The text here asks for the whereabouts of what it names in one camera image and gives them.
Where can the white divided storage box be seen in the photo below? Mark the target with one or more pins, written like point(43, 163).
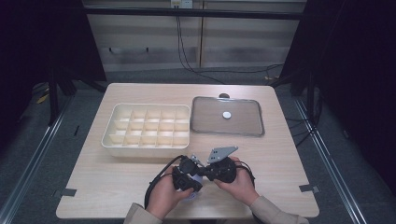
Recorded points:
point(149, 129)

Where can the black horizontal frame bar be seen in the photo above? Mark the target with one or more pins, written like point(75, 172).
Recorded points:
point(193, 13)

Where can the person's right hand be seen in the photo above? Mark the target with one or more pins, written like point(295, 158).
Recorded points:
point(241, 189)

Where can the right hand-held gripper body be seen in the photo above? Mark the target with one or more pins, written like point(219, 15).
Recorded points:
point(224, 171)

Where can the grey tape strip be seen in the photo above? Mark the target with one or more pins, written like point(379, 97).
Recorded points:
point(67, 192)
point(308, 188)

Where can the clear grey lid white knob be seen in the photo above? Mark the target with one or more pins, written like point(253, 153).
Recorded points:
point(227, 115)

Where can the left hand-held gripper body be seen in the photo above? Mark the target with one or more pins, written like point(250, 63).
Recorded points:
point(183, 177)

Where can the small yellow object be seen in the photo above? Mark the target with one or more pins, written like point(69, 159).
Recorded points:
point(42, 99)

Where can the dark curtain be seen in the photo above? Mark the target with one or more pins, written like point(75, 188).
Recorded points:
point(351, 77)
point(40, 40)

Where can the metal floor rail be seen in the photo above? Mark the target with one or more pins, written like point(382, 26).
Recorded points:
point(34, 149)
point(330, 161)

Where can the person's left hand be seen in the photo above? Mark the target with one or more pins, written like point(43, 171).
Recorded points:
point(165, 196)

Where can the white wall socket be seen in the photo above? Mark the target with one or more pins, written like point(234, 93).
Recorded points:
point(182, 3)

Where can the black metal stand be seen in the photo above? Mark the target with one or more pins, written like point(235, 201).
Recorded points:
point(309, 93)
point(53, 99)

